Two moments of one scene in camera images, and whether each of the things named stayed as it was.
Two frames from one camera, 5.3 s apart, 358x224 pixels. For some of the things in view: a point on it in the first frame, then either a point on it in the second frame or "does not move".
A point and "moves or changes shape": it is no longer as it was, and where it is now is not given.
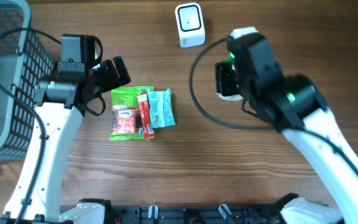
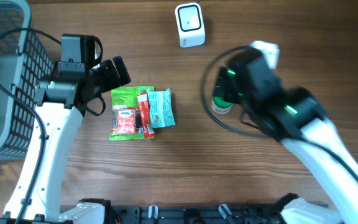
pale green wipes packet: (161, 109) does not move
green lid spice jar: (232, 98) moves or changes shape
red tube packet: (148, 129) does not move
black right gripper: (223, 73) does not move
